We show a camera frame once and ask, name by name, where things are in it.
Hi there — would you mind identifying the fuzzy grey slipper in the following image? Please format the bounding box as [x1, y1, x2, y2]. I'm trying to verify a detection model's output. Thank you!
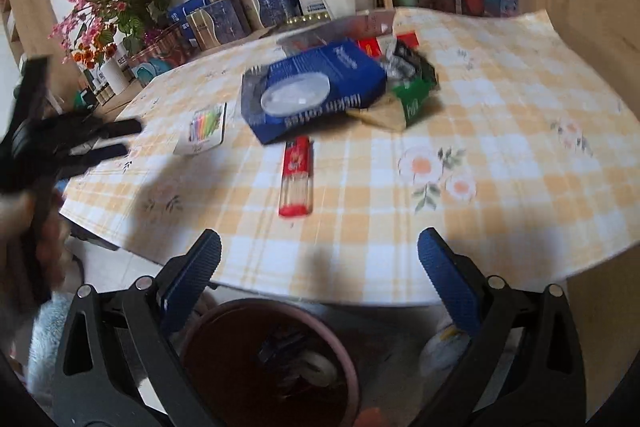
[27, 294, 73, 395]

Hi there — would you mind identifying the person's left hand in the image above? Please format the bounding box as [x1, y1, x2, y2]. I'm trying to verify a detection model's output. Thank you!
[0, 193, 32, 235]

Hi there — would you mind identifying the blue windowed box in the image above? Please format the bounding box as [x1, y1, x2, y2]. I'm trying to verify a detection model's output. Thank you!
[241, 38, 388, 146]

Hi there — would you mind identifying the cream tape roll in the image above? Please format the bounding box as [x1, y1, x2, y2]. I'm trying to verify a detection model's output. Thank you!
[295, 352, 338, 388]

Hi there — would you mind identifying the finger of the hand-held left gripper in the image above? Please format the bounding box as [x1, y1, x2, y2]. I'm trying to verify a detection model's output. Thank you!
[62, 143, 130, 168]
[65, 117, 144, 141]

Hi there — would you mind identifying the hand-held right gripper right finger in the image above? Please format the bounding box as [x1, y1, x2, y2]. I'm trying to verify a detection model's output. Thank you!
[417, 228, 586, 427]

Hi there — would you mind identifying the yellow checked floral tablecloth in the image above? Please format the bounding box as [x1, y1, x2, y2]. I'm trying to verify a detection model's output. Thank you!
[60, 7, 640, 308]

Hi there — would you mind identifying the black packet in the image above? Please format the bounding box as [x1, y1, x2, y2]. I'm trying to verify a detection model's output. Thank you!
[384, 41, 437, 84]

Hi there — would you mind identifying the orange flower bunch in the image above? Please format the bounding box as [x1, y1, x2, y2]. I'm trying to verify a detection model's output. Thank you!
[70, 29, 118, 70]

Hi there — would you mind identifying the blue flat box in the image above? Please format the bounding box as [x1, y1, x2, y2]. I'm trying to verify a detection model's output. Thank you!
[167, 0, 211, 42]

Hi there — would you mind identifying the green packet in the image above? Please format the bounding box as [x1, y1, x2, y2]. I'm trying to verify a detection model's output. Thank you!
[391, 79, 437, 128]

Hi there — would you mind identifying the small red box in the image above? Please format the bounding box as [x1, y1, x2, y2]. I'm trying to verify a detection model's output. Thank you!
[357, 38, 387, 58]

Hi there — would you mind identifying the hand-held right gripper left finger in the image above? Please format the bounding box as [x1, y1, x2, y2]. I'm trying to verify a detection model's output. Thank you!
[52, 228, 223, 427]

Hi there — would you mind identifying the red clear plastic pack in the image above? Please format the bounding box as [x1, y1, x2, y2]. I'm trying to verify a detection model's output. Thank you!
[278, 137, 315, 219]

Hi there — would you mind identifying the row of small brown bottles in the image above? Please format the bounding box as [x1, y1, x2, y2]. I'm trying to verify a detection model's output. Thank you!
[82, 67, 136, 108]

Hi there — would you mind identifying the white yellow slipper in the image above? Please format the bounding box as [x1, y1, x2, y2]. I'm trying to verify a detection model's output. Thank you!
[419, 322, 473, 380]

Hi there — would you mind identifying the coloured marker pack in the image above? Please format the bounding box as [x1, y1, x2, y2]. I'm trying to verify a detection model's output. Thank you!
[173, 102, 227, 156]

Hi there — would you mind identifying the clear plastic wrapper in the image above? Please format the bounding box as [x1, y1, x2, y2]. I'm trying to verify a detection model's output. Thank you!
[277, 11, 396, 52]

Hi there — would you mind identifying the brown plastic bin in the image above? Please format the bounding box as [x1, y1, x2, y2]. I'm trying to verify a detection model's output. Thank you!
[179, 298, 362, 427]

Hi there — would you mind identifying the white ribbed vase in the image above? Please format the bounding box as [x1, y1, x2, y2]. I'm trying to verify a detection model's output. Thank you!
[100, 54, 130, 92]

